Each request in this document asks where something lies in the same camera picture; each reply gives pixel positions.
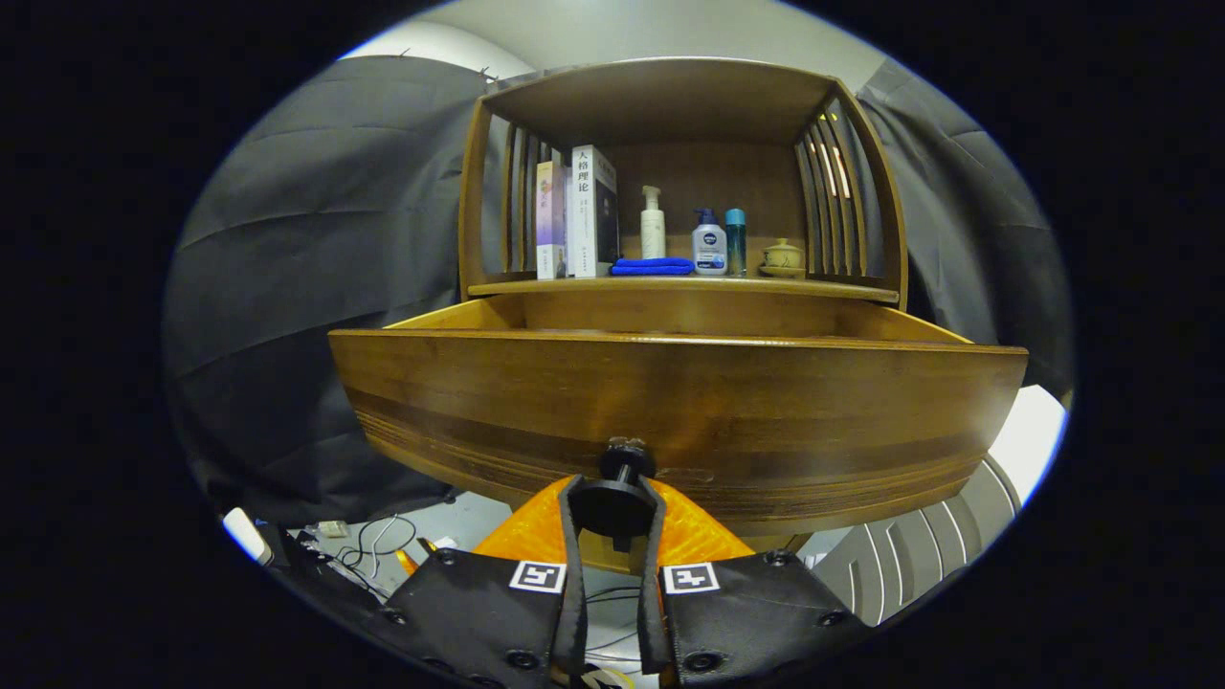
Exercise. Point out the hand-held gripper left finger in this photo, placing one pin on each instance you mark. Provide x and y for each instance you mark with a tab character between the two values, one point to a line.
575	593

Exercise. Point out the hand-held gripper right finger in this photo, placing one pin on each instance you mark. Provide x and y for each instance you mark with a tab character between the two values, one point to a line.
651	612

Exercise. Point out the black drawer knob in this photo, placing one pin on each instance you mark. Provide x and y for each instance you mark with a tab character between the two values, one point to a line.
617	502

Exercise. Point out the wooden drawer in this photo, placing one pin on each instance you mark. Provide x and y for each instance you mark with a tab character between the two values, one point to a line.
670	402

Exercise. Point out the wooden cabinet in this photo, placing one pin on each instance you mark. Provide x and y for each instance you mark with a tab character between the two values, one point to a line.
670	96

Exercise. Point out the white plug adapter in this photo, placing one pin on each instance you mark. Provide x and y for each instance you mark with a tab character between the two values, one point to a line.
332	528

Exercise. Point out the grey ribbed panel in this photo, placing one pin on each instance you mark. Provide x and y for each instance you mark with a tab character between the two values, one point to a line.
909	560

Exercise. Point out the blue folded cloth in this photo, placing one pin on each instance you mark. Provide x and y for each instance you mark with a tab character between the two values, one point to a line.
653	266

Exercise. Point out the white bottle with blue label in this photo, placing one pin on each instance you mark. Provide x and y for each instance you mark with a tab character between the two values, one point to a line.
709	251

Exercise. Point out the white pump bottle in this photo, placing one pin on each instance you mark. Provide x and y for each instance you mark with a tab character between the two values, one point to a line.
653	230

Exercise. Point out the tan lidded teacup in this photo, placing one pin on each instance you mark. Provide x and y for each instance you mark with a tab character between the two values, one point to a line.
783	258

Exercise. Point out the teal bottle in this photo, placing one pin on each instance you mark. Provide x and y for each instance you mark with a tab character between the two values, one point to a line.
735	244

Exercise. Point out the purple book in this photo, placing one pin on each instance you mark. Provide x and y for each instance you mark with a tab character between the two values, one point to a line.
550	215

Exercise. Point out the white book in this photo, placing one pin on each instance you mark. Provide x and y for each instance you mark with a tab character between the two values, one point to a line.
593	211

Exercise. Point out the white panel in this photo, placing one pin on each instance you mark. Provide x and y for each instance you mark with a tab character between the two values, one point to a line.
1034	450

